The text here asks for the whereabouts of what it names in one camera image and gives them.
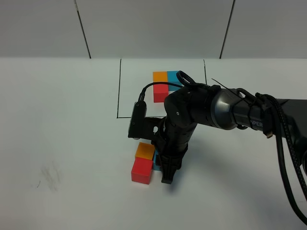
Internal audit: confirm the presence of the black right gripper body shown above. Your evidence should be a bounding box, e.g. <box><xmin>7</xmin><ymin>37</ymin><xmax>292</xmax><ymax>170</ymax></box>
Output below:
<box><xmin>151</xmin><ymin>116</ymin><xmax>197</xmax><ymax>158</ymax></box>

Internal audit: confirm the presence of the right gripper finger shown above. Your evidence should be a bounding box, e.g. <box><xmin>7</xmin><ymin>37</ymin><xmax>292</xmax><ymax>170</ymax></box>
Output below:
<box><xmin>161</xmin><ymin>156</ymin><xmax>182</xmax><ymax>184</ymax></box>
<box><xmin>155</xmin><ymin>154</ymin><xmax>161</xmax><ymax>166</ymax></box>

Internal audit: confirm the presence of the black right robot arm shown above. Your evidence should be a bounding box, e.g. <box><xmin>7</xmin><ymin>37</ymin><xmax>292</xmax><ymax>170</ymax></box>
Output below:
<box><xmin>159</xmin><ymin>85</ymin><xmax>307</xmax><ymax>184</ymax></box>

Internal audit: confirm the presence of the template red block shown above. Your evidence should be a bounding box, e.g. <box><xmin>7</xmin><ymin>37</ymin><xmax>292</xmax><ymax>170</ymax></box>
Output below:
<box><xmin>153</xmin><ymin>84</ymin><xmax>169</xmax><ymax>103</ymax></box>

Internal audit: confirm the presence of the template blue block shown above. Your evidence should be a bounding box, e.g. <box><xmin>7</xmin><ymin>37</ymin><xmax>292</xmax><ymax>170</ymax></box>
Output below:
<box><xmin>167</xmin><ymin>71</ymin><xmax>182</xmax><ymax>92</ymax></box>

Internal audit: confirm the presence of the template orange block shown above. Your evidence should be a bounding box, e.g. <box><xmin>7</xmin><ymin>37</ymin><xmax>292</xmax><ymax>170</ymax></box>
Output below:
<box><xmin>153</xmin><ymin>71</ymin><xmax>168</xmax><ymax>82</ymax></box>

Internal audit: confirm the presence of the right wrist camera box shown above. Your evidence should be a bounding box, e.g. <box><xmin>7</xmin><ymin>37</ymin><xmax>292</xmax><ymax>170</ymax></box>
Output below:
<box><xmin>128</xmin><ymin>101</ymin><xmax>165</xmax><ymax>141</ymax></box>

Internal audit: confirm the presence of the black right camera cable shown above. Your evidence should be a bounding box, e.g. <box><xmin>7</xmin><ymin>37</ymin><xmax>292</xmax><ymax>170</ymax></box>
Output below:
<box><xmin>137</xmin><ymin>70</ymin><xmax>209</xmax><ymax>104</ymax></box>

